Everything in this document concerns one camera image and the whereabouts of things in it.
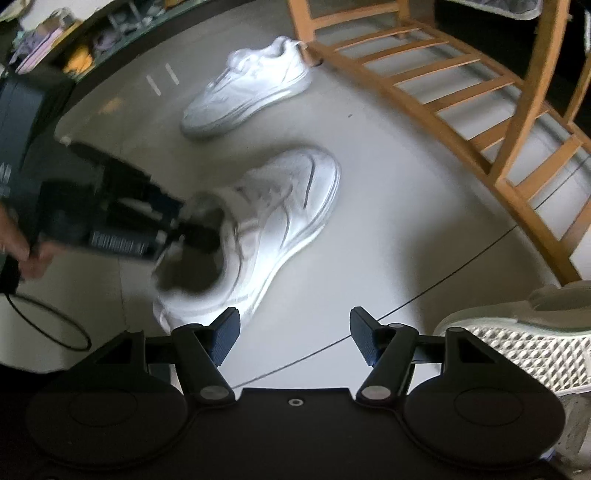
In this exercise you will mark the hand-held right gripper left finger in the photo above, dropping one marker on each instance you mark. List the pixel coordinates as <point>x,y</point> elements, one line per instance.
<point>226,337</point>

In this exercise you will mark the dark TV cabinet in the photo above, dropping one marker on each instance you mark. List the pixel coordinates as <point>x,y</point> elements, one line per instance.
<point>129,53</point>

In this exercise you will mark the pile of papers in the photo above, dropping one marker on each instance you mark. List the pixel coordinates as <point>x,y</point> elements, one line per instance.
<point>34,46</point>

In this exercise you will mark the wooden shoe rack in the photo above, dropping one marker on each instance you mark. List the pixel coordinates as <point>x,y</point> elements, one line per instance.
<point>526,115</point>

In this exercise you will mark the plain white sneaker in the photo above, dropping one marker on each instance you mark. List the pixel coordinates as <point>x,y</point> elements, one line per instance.
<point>286,217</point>
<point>249,87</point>

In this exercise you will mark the purple plush toy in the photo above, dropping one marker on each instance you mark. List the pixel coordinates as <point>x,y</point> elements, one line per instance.
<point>104,41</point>

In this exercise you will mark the person's left hand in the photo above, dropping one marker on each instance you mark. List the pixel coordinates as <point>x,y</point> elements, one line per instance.
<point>18,249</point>

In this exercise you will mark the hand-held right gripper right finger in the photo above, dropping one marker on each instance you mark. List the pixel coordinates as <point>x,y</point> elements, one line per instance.
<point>364,337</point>

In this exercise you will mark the yellow plush toy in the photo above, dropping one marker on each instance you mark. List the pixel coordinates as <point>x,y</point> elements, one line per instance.
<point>78,62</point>

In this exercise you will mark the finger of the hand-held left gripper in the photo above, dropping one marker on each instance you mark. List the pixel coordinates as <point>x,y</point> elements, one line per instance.
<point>198,235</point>

